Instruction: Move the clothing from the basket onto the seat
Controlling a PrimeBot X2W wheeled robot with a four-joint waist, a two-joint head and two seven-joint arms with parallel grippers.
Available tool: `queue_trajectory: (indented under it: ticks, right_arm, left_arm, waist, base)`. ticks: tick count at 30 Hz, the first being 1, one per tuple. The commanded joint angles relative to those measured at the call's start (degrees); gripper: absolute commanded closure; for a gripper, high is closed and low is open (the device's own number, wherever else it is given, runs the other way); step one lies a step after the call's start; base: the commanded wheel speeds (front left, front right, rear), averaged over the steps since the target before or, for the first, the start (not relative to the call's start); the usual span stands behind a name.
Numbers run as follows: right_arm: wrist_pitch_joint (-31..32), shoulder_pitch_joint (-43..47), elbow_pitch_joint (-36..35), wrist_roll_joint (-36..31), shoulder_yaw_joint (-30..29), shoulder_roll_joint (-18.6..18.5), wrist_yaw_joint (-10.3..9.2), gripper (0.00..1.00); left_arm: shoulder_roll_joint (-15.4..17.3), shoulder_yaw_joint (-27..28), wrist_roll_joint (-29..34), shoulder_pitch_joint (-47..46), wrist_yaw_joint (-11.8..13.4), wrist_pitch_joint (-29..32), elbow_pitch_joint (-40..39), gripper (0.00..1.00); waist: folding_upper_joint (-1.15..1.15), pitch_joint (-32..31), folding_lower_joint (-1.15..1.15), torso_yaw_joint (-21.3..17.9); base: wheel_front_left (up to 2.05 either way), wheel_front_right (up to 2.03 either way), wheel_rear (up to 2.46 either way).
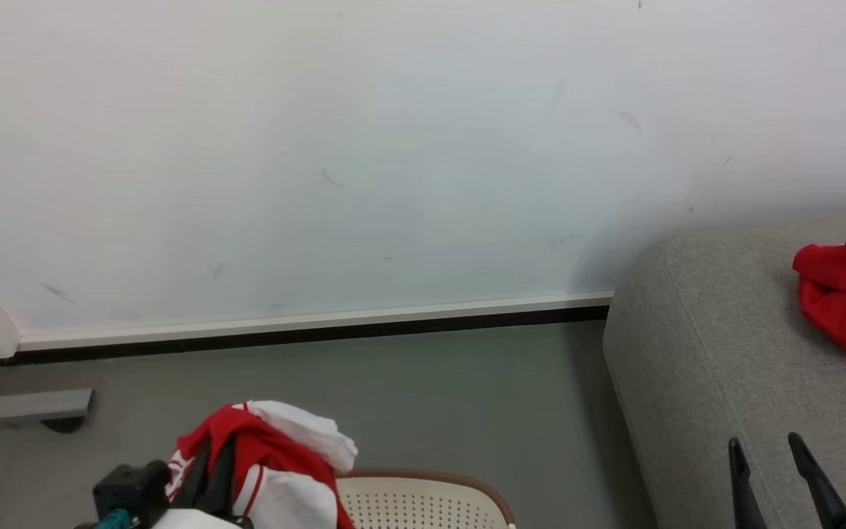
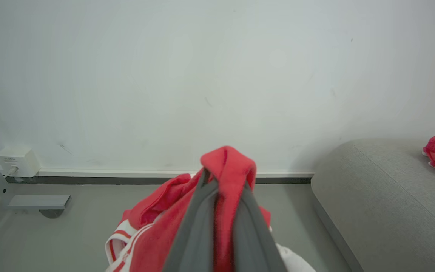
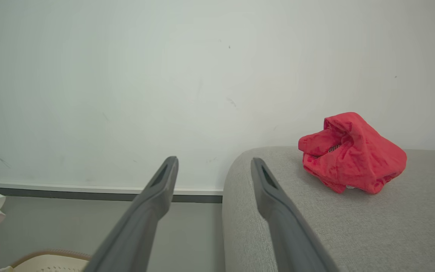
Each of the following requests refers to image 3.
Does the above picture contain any cream laundry basket brown rim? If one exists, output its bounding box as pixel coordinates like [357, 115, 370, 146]
[0, 249, 92, 272]

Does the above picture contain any grey fabric sofa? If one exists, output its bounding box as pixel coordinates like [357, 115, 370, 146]
[222, 146, 435, 272]

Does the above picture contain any white wall baseboard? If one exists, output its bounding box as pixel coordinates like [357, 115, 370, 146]
[0, 181, 224, 204]

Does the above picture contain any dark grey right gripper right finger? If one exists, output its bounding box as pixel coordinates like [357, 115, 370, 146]
[250, 158, 339, 272]

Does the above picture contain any red garment with black print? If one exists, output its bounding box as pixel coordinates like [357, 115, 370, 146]
[298, 112, 407, 195]

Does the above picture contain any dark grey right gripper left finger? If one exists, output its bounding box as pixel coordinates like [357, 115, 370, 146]
[83, 156, 179, 272]

